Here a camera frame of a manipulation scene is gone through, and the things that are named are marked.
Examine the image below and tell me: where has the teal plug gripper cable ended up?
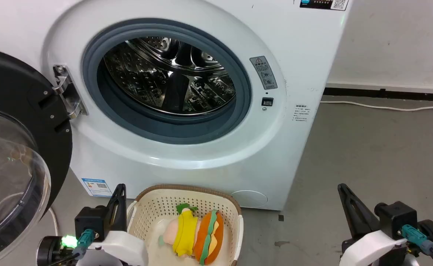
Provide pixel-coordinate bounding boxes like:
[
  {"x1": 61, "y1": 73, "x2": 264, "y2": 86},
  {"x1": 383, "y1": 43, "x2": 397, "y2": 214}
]
[
  {"x1": 398, "y1": 224, "x2": 433, "y2": 266},
  {"x1": 47, "y1": 229, "x2": 95, "y2": 266}
]

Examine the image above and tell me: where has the grey warning sticker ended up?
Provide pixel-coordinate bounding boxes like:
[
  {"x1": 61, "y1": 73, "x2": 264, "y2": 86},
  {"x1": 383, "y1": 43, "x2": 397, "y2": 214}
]
[{"x1": 249, "y1": 56, "x2": 278, "y2": 90}]

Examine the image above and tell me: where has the grey rubber door gasket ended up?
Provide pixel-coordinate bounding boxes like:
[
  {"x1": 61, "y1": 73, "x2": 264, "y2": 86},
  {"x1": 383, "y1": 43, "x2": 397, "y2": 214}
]
[{"x1": 82, "y1": 18, "x2": 252, "y2": 145}]

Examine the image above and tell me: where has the stainless steel drum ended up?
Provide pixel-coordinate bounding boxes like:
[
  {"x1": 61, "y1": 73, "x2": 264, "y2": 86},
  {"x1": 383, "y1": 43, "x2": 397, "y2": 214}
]
[{"x1": 103, "y1": 36, "x2": 237, "y2": 116}]

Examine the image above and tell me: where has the orange hamburger plush toy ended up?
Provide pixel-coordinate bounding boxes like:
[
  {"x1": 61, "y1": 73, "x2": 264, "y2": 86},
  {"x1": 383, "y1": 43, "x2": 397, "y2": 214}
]
[{"x1": 193, "y1": 209, "x2": 224, "y2": 266}]

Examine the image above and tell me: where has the chrome door hinge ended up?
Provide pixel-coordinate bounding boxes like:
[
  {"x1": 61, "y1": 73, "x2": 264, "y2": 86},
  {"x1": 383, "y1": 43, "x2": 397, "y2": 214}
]
[{"x1": 52, "y1": 65, "x2": 88, "y2": 120}]

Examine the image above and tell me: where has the teal plug right gripper cable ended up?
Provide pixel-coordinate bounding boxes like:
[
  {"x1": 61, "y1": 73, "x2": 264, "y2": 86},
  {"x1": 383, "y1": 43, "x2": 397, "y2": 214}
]
[{"x1": 398, "y1": 224, "x2": 433, "y2": 266}]

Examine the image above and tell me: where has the black baseboard strip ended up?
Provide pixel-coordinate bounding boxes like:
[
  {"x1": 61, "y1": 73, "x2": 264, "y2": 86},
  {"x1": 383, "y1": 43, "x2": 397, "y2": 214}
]
[{"x1": 323, "y1": 87, "x2": 433, "y2": 102}]

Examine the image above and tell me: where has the cream plastic laundry basket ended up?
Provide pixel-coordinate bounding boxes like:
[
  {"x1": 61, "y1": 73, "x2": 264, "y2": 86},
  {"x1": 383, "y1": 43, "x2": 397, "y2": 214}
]
[{"x1": 127, "y1": 184, "x2": 244, "y2": 266}]

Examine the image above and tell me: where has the white front-load washing machine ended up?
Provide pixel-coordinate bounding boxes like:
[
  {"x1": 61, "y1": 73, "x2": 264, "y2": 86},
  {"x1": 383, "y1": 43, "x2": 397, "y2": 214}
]
[{"x1": 0, "y1": 0, "x2": 353, "y2": 211}]

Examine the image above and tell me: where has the thin white hose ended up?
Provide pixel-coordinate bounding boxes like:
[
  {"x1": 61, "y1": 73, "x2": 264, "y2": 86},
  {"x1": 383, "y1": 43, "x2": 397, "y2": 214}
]
[{"x1": 48, "y1": 207, "x2": 59, "y2": 237}]

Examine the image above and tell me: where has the black QR code label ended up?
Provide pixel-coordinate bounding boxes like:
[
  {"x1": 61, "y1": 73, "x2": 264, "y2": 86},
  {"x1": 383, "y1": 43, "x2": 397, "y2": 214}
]
[{"x1": 299, "y1": 0, "x2": 350, "y2": 11}]

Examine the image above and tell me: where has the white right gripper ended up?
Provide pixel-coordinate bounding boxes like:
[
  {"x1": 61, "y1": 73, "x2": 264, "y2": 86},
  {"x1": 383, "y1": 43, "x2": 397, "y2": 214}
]
[{"x1": 337, "y1": 184, "x2": 409, "y2": 266}]

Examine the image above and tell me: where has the blue energy label sticker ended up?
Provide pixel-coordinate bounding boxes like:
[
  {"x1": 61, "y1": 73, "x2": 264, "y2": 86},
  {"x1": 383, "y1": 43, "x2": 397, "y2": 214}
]
[{"x1": 81, "y1": 178, "x2": 113, "y2": 197}]

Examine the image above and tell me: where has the white floor cable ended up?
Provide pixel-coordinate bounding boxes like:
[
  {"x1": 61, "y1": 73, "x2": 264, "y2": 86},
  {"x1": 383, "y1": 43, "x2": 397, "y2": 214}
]
[{"x1": 320, "y1": 100, "x2": 433, "y2": 112}]

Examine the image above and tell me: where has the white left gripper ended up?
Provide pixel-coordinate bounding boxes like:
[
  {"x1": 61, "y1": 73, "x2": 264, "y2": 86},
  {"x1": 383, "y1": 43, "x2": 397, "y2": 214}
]
[{"x1": 77, "y1": 184, "x2": 149, "y2": 266}]

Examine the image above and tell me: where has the round filter cover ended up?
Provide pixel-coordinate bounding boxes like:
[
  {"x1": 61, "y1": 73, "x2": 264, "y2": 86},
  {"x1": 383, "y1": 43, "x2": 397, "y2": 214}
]
[{"x1": 230, "y1": 190, "x2": 269, "y2": 208}]

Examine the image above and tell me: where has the yellow and pink plush toy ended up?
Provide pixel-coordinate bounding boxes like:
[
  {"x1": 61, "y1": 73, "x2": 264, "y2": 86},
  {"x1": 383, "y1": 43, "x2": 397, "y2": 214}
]
[{"x1": 159, "y1": 203, "x2": 202, "y2": 258}]

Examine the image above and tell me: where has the teal plug left gripper cable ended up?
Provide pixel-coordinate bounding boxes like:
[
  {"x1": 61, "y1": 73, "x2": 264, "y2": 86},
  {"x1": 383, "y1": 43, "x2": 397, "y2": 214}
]
[{"x1": 47, "y1": 229, "x2": 95, "y2": 266}]

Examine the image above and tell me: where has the black washer door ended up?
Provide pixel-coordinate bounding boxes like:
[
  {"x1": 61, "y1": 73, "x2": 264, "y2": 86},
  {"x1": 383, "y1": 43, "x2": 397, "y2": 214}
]
[{"x1": 0, "y1": 47, "x2": 73, "y2": 265}]

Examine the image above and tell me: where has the small white text sticker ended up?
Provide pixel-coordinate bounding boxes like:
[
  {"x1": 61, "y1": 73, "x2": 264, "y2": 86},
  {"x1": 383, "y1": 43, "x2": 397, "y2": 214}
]
[{"x1": 292, "y1": 104, "x2": 311, "y2": 123}]

